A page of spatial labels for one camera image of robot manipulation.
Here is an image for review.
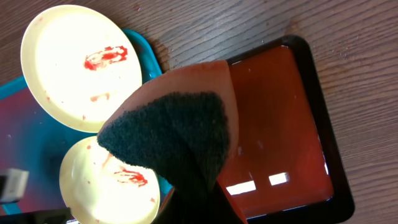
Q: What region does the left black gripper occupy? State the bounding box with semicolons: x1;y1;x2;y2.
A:
1;168;71;224

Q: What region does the yellow-green plate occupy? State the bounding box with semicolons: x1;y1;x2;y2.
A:
59;136;160;223
21;5;143;133

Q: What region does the black tray with red water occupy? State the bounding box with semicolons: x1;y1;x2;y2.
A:
219;35;355;223

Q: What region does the teal serving tray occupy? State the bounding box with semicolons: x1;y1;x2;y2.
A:
1;30;161;216

